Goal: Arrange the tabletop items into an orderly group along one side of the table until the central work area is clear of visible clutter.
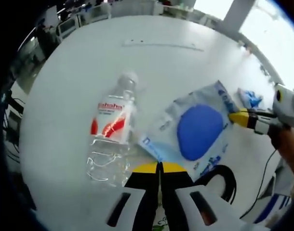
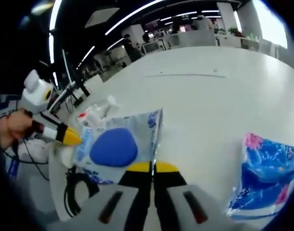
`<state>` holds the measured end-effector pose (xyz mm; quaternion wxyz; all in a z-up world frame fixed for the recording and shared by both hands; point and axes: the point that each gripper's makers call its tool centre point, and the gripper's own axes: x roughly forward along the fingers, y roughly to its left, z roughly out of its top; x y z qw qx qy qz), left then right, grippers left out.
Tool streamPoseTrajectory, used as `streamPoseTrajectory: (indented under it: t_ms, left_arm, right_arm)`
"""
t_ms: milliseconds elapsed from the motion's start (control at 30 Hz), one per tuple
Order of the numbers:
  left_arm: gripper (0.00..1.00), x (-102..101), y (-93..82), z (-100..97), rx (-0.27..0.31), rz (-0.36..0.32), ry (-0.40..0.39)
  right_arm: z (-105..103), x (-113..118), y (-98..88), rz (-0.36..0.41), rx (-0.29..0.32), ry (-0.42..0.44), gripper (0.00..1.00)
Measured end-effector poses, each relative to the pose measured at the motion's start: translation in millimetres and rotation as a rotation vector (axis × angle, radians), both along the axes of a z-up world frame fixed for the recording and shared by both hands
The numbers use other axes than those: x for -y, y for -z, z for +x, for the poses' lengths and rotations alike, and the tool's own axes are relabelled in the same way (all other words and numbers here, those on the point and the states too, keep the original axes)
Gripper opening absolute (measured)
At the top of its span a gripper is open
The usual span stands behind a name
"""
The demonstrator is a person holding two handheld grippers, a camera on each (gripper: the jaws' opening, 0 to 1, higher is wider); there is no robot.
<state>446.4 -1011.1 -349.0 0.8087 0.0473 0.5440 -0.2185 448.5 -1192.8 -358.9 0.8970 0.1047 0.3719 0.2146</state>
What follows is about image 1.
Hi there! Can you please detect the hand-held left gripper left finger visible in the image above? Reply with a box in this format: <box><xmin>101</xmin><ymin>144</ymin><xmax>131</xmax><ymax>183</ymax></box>
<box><xmin>106</xmin><ymin>162</ymin><xmax>161</xmax><ymax>231</ymax></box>

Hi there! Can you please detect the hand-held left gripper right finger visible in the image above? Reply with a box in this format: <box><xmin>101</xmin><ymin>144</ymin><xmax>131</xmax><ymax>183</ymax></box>
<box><xmin>161</xmin><ymin>161</ymin><xmax>244</xmax><ymax>231</ymax></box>

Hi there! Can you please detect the blue plastic packet item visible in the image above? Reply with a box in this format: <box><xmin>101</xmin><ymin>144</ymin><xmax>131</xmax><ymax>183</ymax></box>
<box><xmin>237</xmin><ymin>87</ymin><xmax>264</xmax><ymax>109</ymax></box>

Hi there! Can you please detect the blue-lid wet wipes pack item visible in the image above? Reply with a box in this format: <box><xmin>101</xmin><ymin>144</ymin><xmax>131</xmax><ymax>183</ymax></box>
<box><xmin>138</xmin><ymin>80</ymin><xmax>241</xmax><ymax>181</ymax></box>

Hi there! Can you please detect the black cable item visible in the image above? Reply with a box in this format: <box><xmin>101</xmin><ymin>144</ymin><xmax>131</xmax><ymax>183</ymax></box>
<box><xmin>194</xmin><ymin>164</ymin><xmax>237</xmax><ymax>205</ymax></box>

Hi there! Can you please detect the clear water bottle item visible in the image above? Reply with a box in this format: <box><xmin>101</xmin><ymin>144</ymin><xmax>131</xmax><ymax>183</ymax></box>
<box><xmin>85</xmin><ymin>71</ymin><xmax>140</xmax><ymax>189</ymax></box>

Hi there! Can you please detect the wide bright window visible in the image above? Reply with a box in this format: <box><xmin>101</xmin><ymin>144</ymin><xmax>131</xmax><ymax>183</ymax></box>
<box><xmin>240</xmin><ymin>0</ymin><xmax>294</xmax><ymax>51</ymax></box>

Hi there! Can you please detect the narrow bright window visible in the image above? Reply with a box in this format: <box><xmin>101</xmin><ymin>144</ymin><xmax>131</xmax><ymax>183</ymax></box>
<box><xmin>192</xmin><ymin>0</ymin><xmax>232</xmax><ymax>20</ymax></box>

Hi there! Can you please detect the white office chair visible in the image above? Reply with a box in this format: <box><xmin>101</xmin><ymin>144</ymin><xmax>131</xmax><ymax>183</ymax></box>
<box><xmin>57</xmin><ymin>18</ymin><xmax>77</xmax><ymax>37</ymax></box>

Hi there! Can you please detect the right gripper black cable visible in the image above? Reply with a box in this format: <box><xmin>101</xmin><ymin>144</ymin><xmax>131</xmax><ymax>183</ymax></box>
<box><xmin>242</xmin><ymin>146</ymin><xmax>281</xmax><ymax>214</ymax></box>

